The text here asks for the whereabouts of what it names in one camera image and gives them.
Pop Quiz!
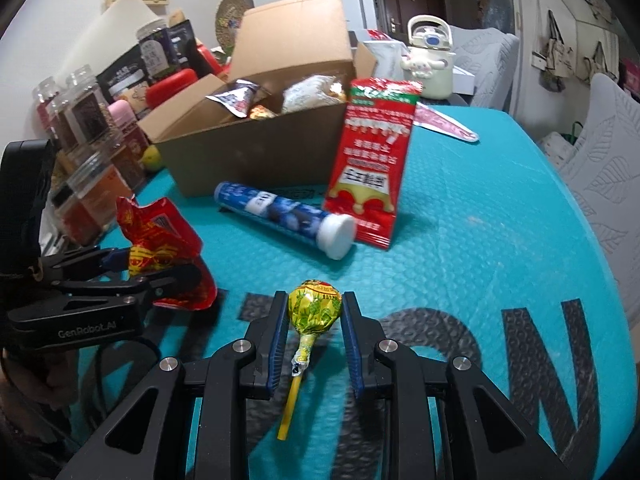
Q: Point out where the white red bag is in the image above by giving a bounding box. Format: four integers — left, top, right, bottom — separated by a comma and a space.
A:
362, 28, 409, 77

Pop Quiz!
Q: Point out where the white flat box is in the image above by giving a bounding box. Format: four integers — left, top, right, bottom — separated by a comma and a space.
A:
450, 64, 477, 96

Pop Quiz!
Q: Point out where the pink bottle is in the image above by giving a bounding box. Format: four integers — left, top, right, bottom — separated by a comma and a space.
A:
107, 99, 146, 152

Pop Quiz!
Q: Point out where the pink white flat packet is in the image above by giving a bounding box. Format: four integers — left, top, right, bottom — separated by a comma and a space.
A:
413, 101, 480, 144

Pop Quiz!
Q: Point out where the white cartoon water bottle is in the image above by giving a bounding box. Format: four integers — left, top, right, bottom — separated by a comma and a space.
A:
399, 14, 455, 100

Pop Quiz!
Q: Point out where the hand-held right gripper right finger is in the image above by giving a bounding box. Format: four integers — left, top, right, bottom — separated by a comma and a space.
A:
339, 290, 569, 480

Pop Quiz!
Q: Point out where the white quilted chair cover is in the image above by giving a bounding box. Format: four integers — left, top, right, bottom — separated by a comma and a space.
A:
444, 24, 521, 112
537, 72, 640, 312

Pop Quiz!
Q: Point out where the blue tube with white cap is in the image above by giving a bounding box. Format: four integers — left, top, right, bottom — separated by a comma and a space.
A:
213, 180, 358, 261

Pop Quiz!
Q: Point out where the dark brown door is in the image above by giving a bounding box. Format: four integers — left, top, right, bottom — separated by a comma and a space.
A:
374, 0, 449, 37

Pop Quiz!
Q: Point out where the red lunch box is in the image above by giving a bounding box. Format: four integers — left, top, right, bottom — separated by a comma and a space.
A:
145, 68, 199, 107

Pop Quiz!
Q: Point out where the person's left hand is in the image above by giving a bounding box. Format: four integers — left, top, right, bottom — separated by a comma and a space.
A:
0, 347, 79, 411

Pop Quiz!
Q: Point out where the group of clear spice jars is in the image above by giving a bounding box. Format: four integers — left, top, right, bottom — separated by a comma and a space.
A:
30, 63, 147, 247

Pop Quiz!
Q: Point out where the red gold snack packet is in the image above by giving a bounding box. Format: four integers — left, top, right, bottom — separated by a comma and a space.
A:
115, 195, 219, 311

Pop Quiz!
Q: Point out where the purple white snack packet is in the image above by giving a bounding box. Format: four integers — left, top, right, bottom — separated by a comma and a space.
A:
205, 79, 261, 119

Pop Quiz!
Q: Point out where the black pouch with white print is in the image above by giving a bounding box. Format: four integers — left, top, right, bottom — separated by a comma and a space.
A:
95, 44, 151, 117

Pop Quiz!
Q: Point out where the white bread packet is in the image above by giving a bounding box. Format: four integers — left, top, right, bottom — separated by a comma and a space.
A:
280, 74, 334, 114

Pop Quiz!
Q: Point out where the star wall decoration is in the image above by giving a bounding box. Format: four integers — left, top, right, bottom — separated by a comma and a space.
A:
569, 0, 617, 24

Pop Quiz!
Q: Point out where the white board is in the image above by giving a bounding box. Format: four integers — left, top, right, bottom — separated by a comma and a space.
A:
74, 0, 164, 87

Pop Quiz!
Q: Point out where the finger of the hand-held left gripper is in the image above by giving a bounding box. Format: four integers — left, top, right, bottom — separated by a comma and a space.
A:
34, 246, 133, 287
64, 262, 214, 312

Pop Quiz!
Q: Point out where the hanging tote bag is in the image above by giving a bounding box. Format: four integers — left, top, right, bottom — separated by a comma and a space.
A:
582, 39, 619, 82
530, 9, 576, 92

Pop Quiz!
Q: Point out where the green round fruit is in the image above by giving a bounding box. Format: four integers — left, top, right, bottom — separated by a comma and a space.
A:
138, 144, 164, 172

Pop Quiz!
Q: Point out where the pink wall item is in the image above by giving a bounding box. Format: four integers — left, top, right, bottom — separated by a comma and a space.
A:
619, 57, 640, 94

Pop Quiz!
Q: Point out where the round woven mat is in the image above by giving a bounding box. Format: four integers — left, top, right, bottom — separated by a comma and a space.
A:
214, 0, 251, 57

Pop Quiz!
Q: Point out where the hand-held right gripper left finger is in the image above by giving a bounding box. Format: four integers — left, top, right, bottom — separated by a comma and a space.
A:
55, 289, 291, 480

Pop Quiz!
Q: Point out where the clear jar with dark label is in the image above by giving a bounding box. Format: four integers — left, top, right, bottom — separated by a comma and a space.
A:
135, 17, 174, 79

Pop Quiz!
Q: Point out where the tall red packet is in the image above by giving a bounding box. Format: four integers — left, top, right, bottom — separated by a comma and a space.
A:
321, 77, 425, 251

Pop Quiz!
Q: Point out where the cardboard box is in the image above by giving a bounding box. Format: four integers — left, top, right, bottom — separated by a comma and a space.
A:
137, 0, 377, 199

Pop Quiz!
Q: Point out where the yellow green lollipop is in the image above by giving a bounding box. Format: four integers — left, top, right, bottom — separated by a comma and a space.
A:
277, 279, 345, 442

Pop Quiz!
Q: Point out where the dark glossy pouch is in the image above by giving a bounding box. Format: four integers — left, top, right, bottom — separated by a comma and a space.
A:
167, 19, 201, 69

